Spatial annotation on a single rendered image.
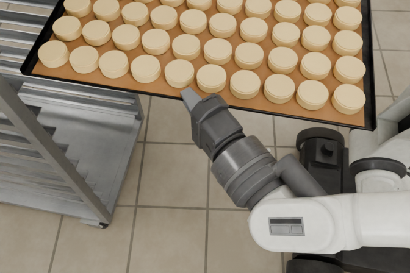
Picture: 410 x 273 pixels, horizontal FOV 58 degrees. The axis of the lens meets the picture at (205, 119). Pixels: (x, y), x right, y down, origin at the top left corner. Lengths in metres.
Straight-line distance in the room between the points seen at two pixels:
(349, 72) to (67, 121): 1.28
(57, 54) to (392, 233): 0.57
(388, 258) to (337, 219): 1.04
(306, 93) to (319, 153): 0.90
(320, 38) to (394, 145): 0.41
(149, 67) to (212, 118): 0.16
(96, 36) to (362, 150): 0.73
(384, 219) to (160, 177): 1.26
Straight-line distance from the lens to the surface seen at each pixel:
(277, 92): 0.61
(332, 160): 1.51
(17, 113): 0.79
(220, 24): 0.70
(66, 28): 0.74
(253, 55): 0.65
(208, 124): 0.54
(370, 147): 1.06
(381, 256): 1.50
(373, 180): 1.07
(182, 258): 1.54
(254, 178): 0.51
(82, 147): 1.61
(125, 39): 0.69
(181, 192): 1.61
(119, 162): 1.54
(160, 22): 0.71
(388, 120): 1.08
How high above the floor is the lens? 1.52
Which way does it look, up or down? 60 degrees down
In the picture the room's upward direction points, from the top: straight up
